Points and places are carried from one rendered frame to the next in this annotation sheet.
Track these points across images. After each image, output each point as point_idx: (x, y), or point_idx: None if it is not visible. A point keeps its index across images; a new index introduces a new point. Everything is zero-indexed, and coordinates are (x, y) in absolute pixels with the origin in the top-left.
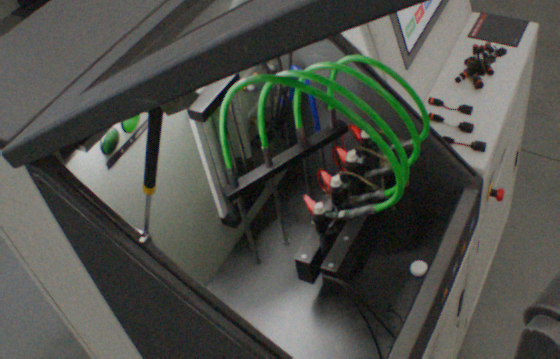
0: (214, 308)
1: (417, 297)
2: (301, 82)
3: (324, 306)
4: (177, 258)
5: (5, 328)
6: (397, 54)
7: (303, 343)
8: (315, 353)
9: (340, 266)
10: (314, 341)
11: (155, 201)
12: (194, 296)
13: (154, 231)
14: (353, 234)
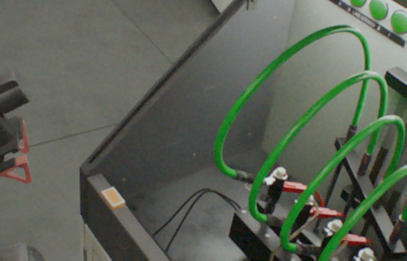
0: (195, 44)
1: (168, 259)
2: (317, 32)
3: (235, 249)
4: (311, 131)
5: None
6: None
7: (208, 219)
8: (192, 221)
9: (239, 219)
10: (205, 226)
11: (331, 71)
12: (206, 32)
13: (315, 84)
14: (269, 243)
